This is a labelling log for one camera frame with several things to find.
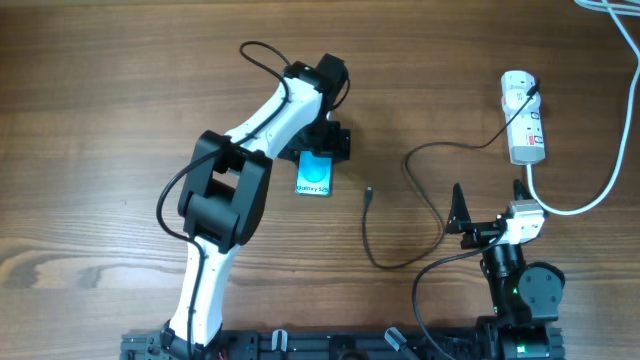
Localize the black right camera cable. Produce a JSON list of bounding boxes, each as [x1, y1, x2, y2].
[[411, 232, 506, 360]]

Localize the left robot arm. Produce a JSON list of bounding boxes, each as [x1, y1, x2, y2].
[[161, 54, 351, 359]]

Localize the black USB charging cable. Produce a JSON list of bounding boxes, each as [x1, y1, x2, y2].
[[361, 79, 541, 270]]

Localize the white power strip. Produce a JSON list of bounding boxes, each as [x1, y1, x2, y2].
[[501, 70, 546, 165]]

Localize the white cables at corner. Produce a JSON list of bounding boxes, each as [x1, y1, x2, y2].
[[573, 0, 640, 19]]

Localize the white power strip cord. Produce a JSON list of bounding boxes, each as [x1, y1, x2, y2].
[[525, 0, 640, 217]]

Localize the white charger plug adapter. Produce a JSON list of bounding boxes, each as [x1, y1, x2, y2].
[[501, 85, 541, 117]]

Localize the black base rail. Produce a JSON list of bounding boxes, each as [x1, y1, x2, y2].
[[119, 327, 566, 360]]

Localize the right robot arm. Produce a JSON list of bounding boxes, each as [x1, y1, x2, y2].
[[445, 180, 566, 360]]

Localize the smartphone with cyan screen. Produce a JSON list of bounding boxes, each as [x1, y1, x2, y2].
[[295, 151, 332, 197]]

